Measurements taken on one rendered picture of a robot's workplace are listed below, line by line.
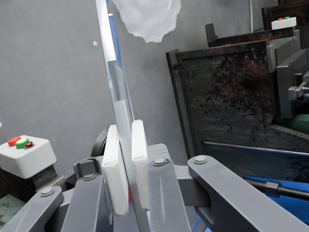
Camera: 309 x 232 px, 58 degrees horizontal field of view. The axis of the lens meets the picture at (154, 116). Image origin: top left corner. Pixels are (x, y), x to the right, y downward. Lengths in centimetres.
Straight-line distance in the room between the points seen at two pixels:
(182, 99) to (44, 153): 142
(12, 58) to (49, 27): 22
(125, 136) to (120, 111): 2
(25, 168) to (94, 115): 88
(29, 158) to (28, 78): 72
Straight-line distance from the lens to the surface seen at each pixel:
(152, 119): 174
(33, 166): 61
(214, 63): 175
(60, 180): 62
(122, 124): 17
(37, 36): 132
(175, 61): 188
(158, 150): 16
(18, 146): 63
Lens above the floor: 117
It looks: 42 degrees down
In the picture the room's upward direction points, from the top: 93 degrees clockwise
